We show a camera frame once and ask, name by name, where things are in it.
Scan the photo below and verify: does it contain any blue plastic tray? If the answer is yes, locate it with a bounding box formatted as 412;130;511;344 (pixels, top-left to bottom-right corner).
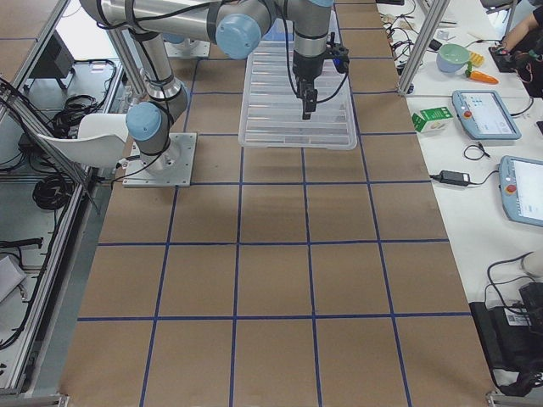
265;18;294;42

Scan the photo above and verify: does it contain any green bowl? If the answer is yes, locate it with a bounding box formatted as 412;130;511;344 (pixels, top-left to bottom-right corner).
436;43;470;73

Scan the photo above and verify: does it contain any teach pendant tablet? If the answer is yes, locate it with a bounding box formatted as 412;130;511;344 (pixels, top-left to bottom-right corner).
451;90;522;141
498;155;542;226

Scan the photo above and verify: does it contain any black power adapter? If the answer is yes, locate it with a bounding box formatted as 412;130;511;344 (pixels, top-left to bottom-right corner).
439;170;471;187

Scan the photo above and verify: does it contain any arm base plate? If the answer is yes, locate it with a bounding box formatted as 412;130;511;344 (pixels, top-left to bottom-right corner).
121;132;197;187
165;38;210;59

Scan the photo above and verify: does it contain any clear plastic box lid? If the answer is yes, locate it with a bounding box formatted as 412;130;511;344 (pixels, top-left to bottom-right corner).
237;40;358;150

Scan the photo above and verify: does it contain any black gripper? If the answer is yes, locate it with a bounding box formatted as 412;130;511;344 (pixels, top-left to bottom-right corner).
293;42;327;120

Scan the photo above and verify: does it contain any toy carrot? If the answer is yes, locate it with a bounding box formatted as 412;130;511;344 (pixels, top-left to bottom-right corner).
465;62;499;85

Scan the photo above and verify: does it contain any aluminium frame post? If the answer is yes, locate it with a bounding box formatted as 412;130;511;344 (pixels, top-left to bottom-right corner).
398;0;450;96

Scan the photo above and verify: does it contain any yellow toy corn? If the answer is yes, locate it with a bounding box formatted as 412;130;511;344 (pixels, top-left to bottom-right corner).
468;51;484;68

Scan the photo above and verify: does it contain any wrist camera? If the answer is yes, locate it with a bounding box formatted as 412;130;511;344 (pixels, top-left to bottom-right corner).
326;31;350;75

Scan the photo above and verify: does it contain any white chair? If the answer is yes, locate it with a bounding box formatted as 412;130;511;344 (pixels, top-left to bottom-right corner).
37;114;128;168

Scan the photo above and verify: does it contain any green white carton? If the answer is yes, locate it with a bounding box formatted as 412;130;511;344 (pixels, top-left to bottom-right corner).
411;106;453;133

